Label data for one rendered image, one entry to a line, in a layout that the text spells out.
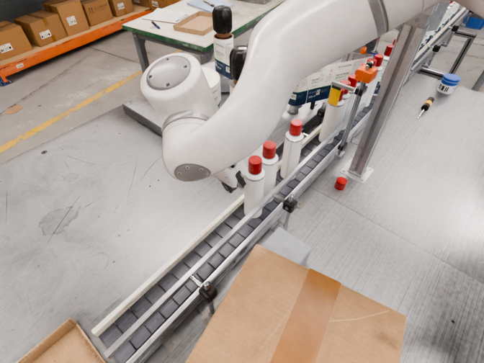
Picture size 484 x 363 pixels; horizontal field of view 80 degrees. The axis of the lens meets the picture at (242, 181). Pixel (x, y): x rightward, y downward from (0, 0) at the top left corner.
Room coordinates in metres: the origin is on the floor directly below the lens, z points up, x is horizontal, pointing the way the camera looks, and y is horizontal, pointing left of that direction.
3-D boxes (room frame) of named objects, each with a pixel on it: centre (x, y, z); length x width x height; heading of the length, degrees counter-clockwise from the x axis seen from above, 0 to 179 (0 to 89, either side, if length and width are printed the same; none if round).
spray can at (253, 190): (0.50, -0.03, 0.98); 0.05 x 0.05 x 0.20
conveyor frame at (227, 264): (0.77, -0.26, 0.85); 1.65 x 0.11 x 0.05; 140
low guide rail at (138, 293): (0.58, -0.05, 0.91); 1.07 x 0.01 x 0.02; 140
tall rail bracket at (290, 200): (0.48, -0.11, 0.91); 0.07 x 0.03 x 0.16; 50
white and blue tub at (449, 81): (1.26, -0.97, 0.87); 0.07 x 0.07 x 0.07
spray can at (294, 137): (0.65, -0.15, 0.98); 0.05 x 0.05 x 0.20
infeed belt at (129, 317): (0.77, -0.26, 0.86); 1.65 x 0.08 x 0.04; 140
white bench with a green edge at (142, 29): (2.84, 0.05, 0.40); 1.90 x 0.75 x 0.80; 148
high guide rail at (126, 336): (0.53, -0.10, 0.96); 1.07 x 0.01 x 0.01; 140
